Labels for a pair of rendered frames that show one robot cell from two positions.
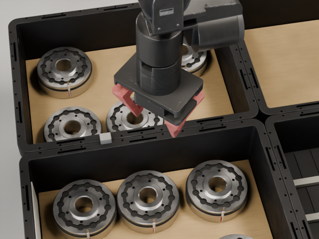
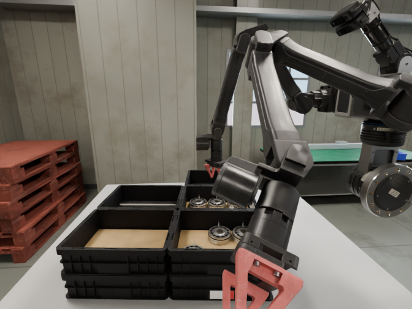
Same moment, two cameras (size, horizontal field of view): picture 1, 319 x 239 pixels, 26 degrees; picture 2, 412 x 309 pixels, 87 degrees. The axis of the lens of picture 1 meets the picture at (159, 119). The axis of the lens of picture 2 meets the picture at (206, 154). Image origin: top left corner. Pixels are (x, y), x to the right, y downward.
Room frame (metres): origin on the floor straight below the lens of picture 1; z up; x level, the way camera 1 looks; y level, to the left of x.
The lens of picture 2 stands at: (1.59, 0.15, 1.45)
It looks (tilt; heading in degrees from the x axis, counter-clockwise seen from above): 14 degrees down; 191
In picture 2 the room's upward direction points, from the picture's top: straight up
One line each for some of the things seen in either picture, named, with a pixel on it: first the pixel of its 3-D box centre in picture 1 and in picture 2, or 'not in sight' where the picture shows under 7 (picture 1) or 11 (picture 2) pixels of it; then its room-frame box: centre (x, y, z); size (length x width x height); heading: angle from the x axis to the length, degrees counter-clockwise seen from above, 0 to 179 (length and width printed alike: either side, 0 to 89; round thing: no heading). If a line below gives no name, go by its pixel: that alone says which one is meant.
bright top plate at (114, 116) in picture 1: (135, 120); (219, 232); (0.71, 0.04, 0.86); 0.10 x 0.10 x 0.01
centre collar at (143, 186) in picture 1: (147, 195); not in sight; (0.56, 0.02, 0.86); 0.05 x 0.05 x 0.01
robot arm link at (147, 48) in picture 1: (164, 35); (215, 144); (0.57, -0.01, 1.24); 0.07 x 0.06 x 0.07; 106
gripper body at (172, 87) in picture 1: (158, 69); (216, 156); (0.57, 0.00, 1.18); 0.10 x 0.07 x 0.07; 56
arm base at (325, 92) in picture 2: not in sight; (319, 99); (0.47, 0.46, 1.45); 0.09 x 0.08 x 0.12; 16
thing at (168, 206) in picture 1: (147, 197); not in sight; (0.56, 0.02, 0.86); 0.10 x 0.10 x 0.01
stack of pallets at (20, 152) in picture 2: not in sight; (18, 189); (-0.24, -2.34, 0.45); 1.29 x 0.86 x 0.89; 16
